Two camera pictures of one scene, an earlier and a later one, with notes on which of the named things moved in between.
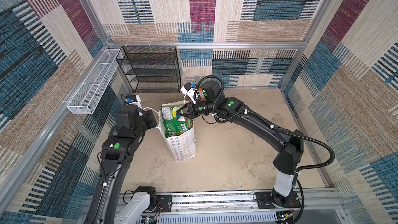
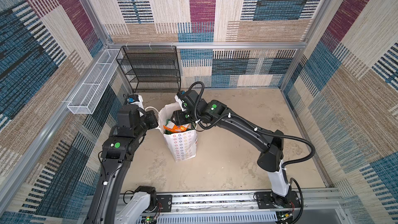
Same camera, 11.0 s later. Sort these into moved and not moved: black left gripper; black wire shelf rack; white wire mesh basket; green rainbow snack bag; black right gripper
Moved: black right gripper; green rainbow snack bag
Not moved: white wire mesh basket; black left gripper; black wire shelf rack
